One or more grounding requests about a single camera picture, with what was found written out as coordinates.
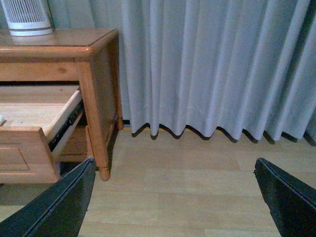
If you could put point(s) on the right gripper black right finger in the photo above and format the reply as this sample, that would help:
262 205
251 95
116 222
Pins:
292 203

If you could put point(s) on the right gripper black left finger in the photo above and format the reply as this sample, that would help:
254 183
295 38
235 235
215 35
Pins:
57 212

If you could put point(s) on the wooden drawer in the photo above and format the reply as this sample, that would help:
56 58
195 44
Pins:
38 122

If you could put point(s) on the wooden nightstand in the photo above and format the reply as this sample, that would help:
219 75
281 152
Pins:
84 57

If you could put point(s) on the grey curtain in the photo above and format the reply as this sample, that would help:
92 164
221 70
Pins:
239 65

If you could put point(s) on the white cylindrical air purifier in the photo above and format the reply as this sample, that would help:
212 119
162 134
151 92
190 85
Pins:
26 18

